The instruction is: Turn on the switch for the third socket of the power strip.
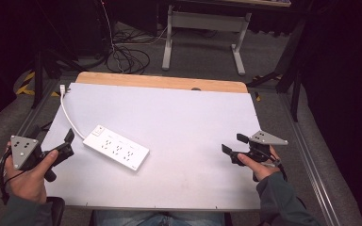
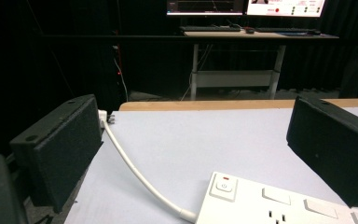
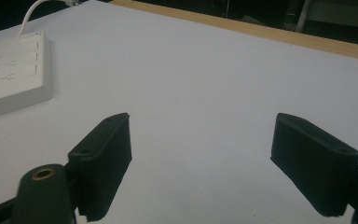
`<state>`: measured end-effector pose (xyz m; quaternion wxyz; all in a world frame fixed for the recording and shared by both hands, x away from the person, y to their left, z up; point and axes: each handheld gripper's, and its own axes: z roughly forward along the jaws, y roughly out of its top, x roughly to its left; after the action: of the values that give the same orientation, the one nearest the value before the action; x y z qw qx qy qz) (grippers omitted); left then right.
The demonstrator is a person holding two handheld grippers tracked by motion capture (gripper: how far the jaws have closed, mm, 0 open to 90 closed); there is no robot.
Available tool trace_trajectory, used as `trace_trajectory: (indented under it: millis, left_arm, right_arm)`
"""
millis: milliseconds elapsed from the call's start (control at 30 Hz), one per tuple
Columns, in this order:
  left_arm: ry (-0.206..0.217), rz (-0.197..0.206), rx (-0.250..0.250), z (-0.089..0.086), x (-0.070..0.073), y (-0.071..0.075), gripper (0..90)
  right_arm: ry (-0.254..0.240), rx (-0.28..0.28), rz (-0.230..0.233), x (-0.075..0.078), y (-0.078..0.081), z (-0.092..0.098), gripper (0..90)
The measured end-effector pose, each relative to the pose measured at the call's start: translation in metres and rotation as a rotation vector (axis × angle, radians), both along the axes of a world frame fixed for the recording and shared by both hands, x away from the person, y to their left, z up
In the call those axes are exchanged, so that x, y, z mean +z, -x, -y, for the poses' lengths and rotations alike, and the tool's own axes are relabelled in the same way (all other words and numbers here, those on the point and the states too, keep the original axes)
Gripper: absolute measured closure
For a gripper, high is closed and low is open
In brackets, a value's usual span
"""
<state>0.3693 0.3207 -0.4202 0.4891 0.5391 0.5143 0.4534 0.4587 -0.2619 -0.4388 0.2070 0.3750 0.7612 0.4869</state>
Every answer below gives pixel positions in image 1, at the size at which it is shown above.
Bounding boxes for person's legs in jeans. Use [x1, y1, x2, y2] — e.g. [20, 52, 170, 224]
[93, 210, 226, 226]

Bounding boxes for grey metal table frame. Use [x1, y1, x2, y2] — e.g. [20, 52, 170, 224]
[161, 4, 253, 77]

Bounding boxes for black tripod stand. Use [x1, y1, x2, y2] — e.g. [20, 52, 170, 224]
[245, 18, 309, 122]

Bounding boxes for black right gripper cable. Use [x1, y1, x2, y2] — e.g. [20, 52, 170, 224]
[261, 155, 289, 183]

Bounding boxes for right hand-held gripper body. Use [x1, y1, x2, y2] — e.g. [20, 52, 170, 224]
[231, 130, 289, 168]

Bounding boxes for black floor cables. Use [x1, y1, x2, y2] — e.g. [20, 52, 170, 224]
[105, 29, 158, 75]

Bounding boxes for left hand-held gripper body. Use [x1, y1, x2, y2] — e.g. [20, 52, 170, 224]
[9, 135, 67, 183]

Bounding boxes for black metal stand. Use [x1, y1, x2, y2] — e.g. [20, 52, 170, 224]
[31, 0, 86, 109]

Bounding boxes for aluminium floor rail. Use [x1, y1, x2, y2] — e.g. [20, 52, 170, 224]
[279, 92, 343, 226]
[0, 79, 64, 205]

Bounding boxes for white power strip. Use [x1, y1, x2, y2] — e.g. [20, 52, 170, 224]
[82, 124, 151, 172]

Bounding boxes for person's right hand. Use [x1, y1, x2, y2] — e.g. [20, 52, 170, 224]
[237, 146, 282, 183]

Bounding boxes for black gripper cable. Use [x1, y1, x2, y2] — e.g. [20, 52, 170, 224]
[261, 155, 289, 183]
[0, 147, 26, 205]

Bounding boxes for person's left hand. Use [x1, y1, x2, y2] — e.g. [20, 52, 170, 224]
[4, 141, 59, 205]

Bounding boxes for yellow black floor tape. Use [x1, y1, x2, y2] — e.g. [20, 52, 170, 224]
[14, 71, 60, 98]

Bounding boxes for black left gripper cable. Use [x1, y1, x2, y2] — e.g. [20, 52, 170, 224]
[0, 147, 26, 205]

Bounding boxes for white power strip cable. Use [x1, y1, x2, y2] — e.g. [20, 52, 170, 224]
[59, 91, 87, 140]

